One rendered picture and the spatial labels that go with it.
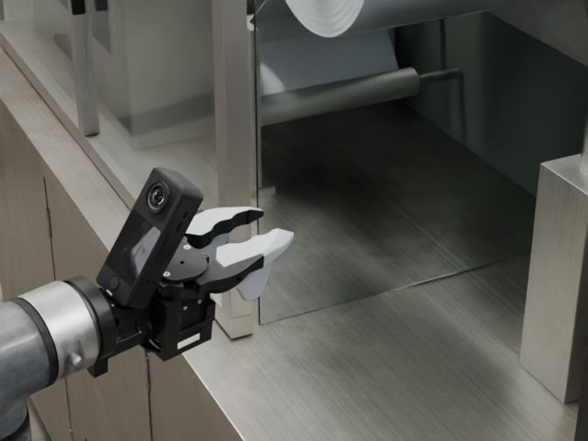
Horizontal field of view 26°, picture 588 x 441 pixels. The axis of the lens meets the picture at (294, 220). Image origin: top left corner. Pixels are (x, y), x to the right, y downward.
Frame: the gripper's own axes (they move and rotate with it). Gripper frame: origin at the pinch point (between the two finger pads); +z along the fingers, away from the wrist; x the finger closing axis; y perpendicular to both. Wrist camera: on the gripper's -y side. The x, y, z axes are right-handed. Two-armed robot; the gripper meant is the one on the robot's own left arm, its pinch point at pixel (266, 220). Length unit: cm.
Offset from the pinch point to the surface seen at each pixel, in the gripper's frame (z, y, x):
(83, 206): 22, 42, -62
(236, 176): 17.4, 14.5, -23.9
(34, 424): 44, 140, -115
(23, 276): 40, 93, -110
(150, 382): 19, 59, -40
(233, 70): 17.3, 1.5, -25.7
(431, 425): 22.4, 33.0, 6.4
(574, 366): 37.1, 26.7, 13.4
